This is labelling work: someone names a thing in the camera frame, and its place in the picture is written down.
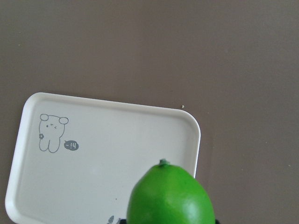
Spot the green lime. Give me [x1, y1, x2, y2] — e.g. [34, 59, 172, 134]
[126, 159, 216, 224]

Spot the cream rabbit tray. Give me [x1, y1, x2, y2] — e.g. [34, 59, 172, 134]
[5, 93, 201, 224]

